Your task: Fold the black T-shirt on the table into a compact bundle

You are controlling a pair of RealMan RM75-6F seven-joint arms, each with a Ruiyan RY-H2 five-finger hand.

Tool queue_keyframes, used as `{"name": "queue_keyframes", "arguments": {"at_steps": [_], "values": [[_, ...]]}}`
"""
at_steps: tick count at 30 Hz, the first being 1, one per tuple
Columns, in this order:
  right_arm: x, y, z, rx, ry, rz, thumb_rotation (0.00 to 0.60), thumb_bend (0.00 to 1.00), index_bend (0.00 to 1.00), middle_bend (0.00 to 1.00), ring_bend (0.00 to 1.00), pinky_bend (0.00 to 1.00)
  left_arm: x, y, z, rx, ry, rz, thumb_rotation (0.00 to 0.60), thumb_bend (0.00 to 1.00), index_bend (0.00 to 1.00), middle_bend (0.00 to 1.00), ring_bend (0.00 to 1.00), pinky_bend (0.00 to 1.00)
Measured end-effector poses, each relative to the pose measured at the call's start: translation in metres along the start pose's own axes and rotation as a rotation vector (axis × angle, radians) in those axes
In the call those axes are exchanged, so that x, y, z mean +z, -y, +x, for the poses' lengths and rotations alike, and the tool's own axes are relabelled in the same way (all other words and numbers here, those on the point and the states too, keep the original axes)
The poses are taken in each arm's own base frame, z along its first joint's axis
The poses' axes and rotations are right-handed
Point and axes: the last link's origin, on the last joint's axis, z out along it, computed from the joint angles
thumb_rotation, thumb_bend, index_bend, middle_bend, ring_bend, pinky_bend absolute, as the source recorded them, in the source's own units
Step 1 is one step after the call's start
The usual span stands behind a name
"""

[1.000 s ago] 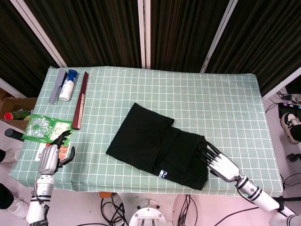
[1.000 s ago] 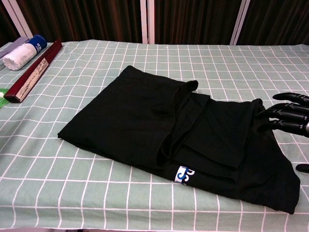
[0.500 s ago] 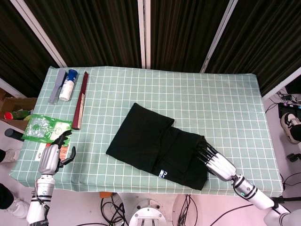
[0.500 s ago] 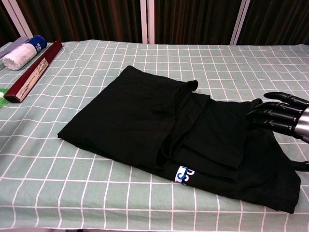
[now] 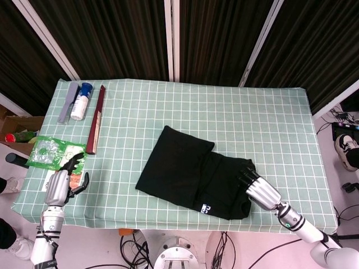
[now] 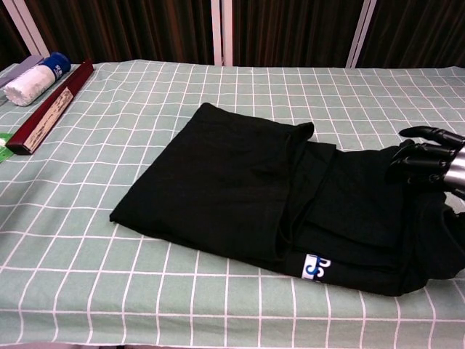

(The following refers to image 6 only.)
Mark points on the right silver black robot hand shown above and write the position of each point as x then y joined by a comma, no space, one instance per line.
432,160

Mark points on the black T-shirt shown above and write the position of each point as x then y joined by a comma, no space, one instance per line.
236,181

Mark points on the dark curtain partition panel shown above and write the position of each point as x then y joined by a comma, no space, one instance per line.
11,36
127,29
290,29
417,32

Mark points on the green checked tablecloth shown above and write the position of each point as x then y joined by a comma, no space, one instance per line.
254,91

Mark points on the long dark red box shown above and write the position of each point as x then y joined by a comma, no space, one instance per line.
76,78

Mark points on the white bottle with blue cap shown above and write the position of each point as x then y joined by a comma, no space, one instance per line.
32,81

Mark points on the green plastic packet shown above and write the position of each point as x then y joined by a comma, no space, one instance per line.
3,145

